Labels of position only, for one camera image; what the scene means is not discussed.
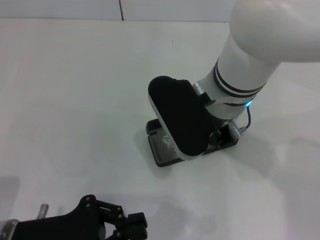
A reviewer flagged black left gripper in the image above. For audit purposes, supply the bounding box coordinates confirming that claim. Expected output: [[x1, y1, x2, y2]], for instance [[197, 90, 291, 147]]
[[13, 194, 149, 240]]

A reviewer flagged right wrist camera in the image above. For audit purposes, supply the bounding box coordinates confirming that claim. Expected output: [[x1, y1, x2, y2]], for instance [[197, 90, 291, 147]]
[[147, 76, 216, 161]]

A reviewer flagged right gripper grey cable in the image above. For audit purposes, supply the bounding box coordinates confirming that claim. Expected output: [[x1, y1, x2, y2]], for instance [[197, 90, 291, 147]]
[[227, 104, 252, 138]]

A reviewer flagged black glasses case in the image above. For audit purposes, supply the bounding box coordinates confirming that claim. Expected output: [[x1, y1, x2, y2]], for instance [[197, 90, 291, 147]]
[[145, 118, 240, 168]]

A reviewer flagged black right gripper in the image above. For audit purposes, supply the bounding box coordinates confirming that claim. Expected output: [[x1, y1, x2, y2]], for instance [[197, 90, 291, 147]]
[[207, 121, 230, 149]]

